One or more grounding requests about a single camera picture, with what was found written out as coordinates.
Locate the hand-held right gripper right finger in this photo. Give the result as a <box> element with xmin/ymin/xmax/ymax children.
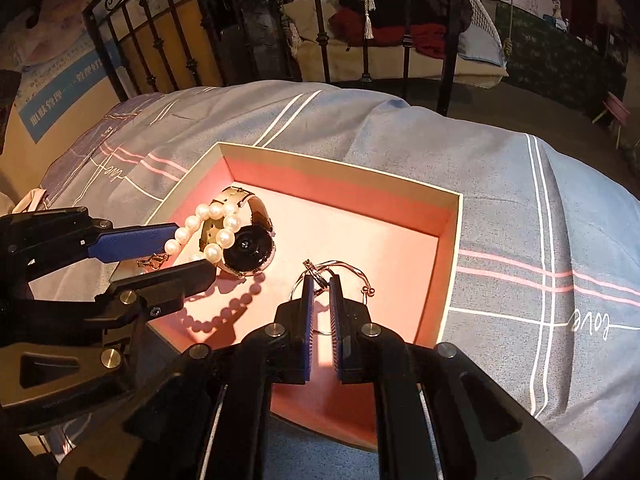
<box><xmin>329</xmin><ymin>272</ymin><xmax>583</xmax><ymax>480</ymax></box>

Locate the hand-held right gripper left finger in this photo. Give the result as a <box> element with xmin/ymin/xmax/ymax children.
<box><xmin>59</xmin><ymin>274</ymin><xmax>316</xmax><ymax>480</ymax></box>

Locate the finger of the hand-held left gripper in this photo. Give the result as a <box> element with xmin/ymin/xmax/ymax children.
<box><xmin>0</xmin><ymin>259</ymin><xmax>219</xmax><ymax>433</ymax></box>
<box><xmin>0</xmin><ymin>207</ymin><xmax>182</xmax><ymax>302</ymax></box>

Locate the silver bangle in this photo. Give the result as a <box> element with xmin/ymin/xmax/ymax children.
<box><xmin>291</xmin><ymin>259</ymin><xmax>377</xmax><ymax>336</ymax></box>

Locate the white pearl bracelet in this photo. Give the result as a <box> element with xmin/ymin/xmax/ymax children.
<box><xmin>137</xmin><ymin>202</ymin><xmax>244</xmax><ymax>270</ymax></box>

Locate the pink box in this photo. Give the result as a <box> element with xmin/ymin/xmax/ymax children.
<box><xmin>144</xmin><ymin>141</ymin><xmax>464</xmax><ymax>453</ymax></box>

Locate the wristwatch with beige strap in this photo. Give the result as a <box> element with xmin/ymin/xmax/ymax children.
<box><xmin>200</xmin><ymin>186</ymin><xmax>276</xmax><ymax>277</ymax></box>

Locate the white cloth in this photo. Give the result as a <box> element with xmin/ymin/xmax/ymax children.
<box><xmin>11</xmin><ymin>187</ymin><xmax>50</xmax><ymax>214</ymax></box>

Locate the grey striped blanket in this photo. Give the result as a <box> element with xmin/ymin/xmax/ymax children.
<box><xmin>27</xmin><ymin>80</ymin><xmax>640</xmax><ymax>480</ymax></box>

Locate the red clothing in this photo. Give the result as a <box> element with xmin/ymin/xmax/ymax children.
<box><xmin>328</xmin><ymin>7</ymin><xmax>454</xmax><ymax>59</ymax></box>

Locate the blue cushion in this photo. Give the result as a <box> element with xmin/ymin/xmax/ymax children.
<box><xmin>456</xmin><ymin>21</ymin><xmax>507</xmax><ymax>67</ymax></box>

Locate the pink small stool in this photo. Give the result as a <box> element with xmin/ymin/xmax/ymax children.
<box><xmin>592</xmin><ymin>91</ymin><xmax>632</xmax><ymax>150</ymax></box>

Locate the blue wall banner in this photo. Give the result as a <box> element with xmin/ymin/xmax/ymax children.
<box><xmin>19</xmin><ymin>49</ymin><xmax>124</xmax><ymax>144</ymax></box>

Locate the black metal bed frame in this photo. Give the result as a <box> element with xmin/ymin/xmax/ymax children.
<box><xmin>82</xmin><ymin>0</ymin><xmax>465</xmax><ymax>117</ymax></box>

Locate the swing rope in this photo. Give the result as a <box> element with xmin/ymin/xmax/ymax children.
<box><xmin>500</xmin><ymin>0</ymin><xmax>517</xmax><ymax>57</ymax></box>

